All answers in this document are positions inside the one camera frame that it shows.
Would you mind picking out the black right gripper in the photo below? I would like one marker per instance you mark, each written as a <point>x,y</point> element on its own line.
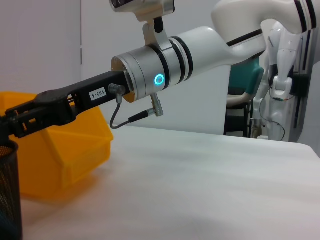
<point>100,85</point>

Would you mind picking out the teal office chair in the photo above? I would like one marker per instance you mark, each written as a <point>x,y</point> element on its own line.
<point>245,77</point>

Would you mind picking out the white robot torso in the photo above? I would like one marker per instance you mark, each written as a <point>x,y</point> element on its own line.
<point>285,62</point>

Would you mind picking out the black mesh pen holder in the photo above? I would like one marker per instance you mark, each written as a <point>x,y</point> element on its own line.
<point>10,187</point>

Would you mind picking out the black mount box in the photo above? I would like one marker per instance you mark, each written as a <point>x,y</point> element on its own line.
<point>301,85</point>

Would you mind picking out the yellow plastic bin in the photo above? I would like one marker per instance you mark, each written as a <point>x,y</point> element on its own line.
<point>75,155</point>

